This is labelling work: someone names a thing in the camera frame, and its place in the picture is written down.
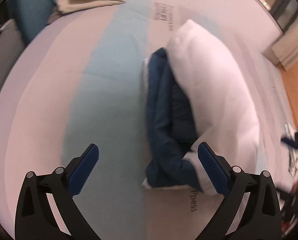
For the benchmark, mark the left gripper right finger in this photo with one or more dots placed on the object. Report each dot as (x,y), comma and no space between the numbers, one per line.
(250,208)

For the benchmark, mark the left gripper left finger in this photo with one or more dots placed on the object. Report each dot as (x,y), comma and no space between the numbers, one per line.
(45,207)

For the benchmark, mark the white and navy sweatshirt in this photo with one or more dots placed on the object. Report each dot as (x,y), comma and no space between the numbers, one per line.
(197,104)

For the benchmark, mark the striped pastel bed sheet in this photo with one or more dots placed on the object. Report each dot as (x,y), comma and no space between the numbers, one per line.
(80,82)

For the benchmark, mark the beige curtain by window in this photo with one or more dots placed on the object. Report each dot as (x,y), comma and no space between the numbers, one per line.
(284,51)

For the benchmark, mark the teal ribbed suitcase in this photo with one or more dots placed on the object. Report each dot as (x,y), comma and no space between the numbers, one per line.
(31,16)

